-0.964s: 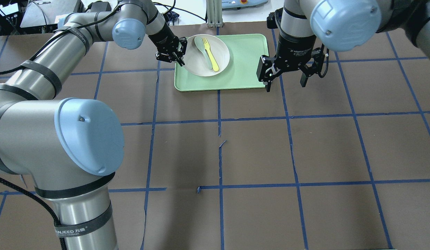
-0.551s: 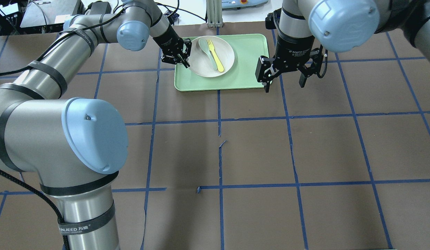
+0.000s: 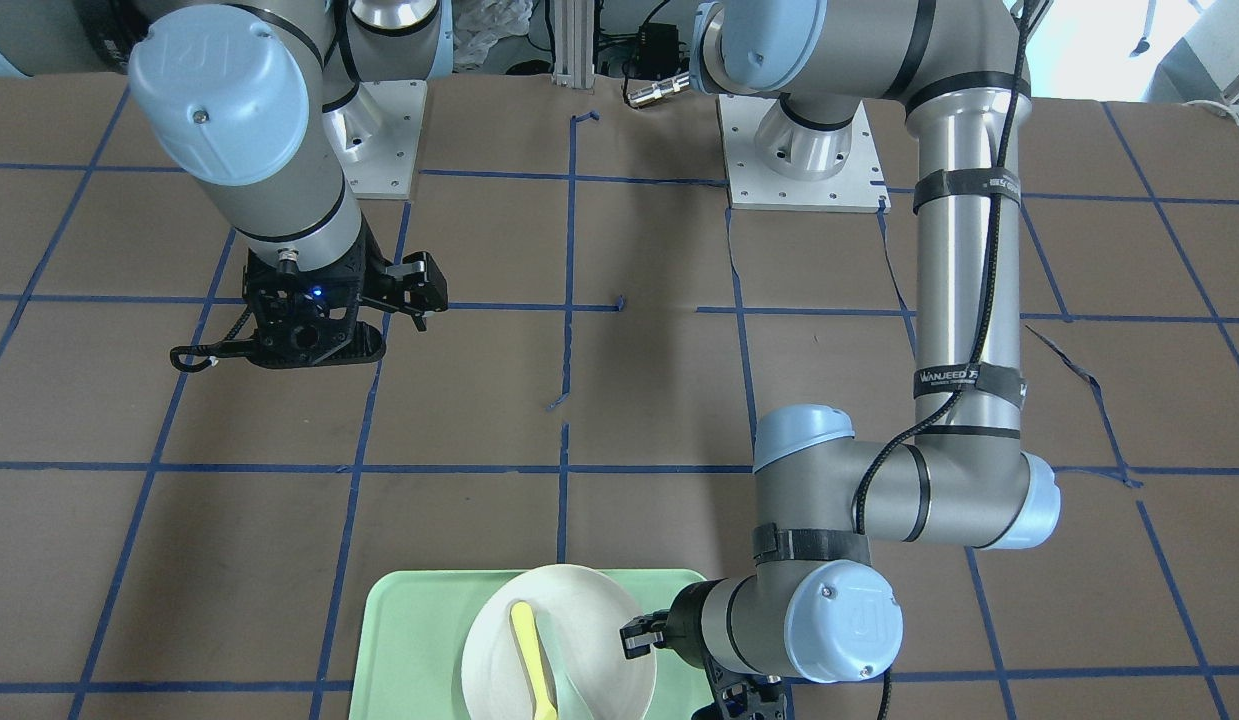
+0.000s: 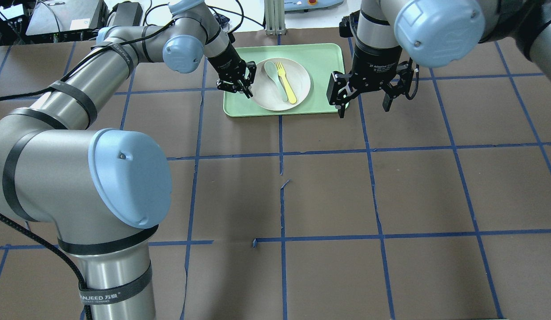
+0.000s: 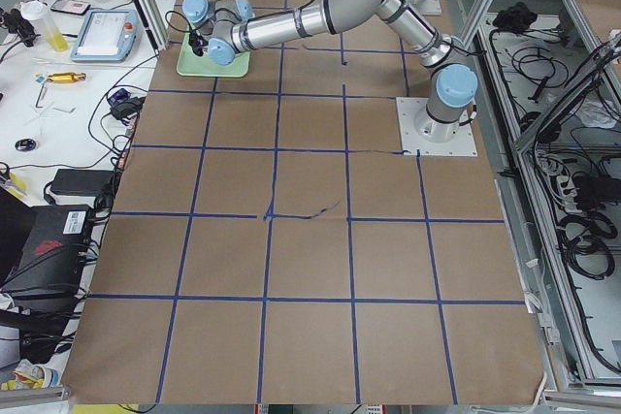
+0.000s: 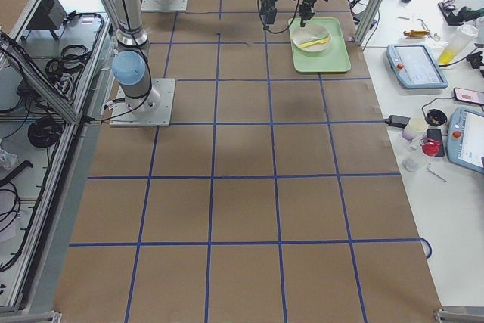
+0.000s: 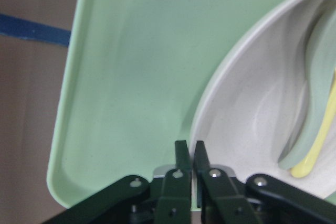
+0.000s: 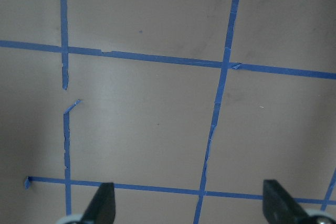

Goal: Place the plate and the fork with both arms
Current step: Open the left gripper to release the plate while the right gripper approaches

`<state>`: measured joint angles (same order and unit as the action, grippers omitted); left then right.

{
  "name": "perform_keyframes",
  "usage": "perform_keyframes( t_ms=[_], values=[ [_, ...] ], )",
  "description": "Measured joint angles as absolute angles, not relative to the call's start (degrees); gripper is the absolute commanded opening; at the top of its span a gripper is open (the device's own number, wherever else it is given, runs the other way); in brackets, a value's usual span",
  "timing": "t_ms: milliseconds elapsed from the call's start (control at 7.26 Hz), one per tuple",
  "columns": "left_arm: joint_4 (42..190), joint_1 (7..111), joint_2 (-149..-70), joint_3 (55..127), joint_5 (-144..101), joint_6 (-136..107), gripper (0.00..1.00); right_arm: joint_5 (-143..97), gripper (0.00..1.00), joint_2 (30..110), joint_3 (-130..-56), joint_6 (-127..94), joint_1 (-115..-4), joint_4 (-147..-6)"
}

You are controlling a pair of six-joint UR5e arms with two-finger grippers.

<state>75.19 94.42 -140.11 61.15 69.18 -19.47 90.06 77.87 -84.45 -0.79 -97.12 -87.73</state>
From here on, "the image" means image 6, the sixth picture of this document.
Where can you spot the cream round plate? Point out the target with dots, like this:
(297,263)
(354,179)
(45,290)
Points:
(312,38)

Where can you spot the yellow plastic fork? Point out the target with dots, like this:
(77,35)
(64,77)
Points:
(314,42)

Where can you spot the light green tray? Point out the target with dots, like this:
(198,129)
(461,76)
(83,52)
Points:
(334,59)

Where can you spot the far teach pendant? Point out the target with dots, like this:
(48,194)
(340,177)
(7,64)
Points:
(415,67)

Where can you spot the teach pendant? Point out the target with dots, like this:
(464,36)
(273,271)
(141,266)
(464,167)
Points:
(465,139)
(415,67)

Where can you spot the white lilac cup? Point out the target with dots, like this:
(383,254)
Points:
(414,128)

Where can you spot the clear cup yellow liquid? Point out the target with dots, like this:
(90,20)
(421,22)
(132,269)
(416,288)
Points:
(463,35)

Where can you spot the brown paper table cover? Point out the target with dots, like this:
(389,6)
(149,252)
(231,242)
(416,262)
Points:
(273,196)

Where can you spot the red round lid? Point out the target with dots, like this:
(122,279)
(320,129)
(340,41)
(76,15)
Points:
(430,147)

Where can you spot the black smartphone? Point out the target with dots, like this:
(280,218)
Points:
(469,96)

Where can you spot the silver allen key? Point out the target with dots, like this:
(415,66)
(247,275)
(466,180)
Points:
(432,171)

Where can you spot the near teach pendant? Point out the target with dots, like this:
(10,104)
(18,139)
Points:
(465,139)

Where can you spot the black box on shelf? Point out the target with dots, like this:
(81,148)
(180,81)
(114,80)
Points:
(49,15)

